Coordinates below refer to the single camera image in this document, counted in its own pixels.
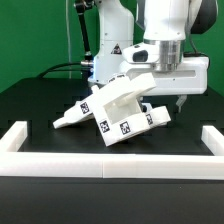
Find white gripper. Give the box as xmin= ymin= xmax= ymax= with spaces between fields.
xmin=119 ymin=56 xmax=209 ymax=113

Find white chair back frame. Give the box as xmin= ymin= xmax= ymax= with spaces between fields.
xmin=53 ymin=73 xmax=156 ymax=129

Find white chair seat part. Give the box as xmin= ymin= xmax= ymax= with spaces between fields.
xmin=91 ymin=89 xmax=149 ymax=148

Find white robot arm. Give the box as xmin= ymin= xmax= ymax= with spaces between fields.
xmin=74 ymin=0 xmax=218 ymax=106

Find black cable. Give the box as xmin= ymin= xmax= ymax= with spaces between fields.
xmin=35 ymin=61 xmax=96 ymax=80

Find white U-shaped boundary frame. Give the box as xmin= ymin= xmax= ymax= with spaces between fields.
xmin=0 ymin=121 xmax=224 ymax=180

